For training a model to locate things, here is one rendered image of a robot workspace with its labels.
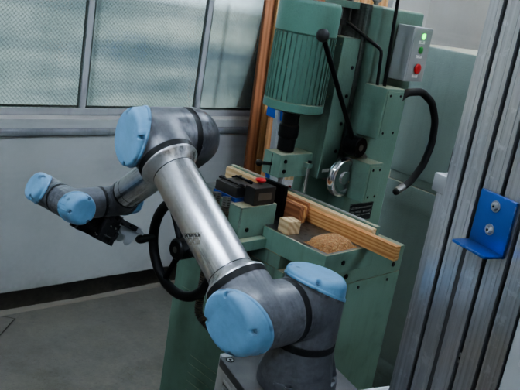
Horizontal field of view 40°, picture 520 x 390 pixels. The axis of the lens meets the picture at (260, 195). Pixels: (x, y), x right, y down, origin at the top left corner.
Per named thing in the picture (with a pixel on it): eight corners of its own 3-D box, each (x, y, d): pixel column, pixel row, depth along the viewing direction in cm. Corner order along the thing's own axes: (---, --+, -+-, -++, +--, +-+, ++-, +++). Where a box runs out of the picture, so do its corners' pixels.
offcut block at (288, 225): (277, 230, 193) (279, 217, 192) (290, 229, 196) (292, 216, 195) (285, 235, 190) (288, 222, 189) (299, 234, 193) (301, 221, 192)
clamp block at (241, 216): (202, 221, 199) (206, 190, 196) (237, 217, 208) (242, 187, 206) (237, 240, 189) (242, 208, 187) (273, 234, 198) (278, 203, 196)
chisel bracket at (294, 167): (260, 176, 211) (265, 148, 209) (292, 173, 221) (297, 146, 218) (277, 183, 206) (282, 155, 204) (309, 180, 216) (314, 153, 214)
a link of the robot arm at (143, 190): (235, 97, 150) (123, 183, 184) (193, 97, 142) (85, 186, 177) (251, 148, 147) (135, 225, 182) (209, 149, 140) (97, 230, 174)
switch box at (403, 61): (387, 76, 214) (398, 23, 210) (405, 78, 221) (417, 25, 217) (403, 81, 210) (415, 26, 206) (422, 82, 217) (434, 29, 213)
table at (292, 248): (153, 205, 215) (155, 186, 213) (228, 196, 236) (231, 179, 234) (297, 285, 175) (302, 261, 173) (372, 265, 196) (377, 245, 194)
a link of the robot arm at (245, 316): (323, 320, 121) (185, 93, 144) (258, 338, 110) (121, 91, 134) (287, 356, 128) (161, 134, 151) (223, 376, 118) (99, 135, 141)
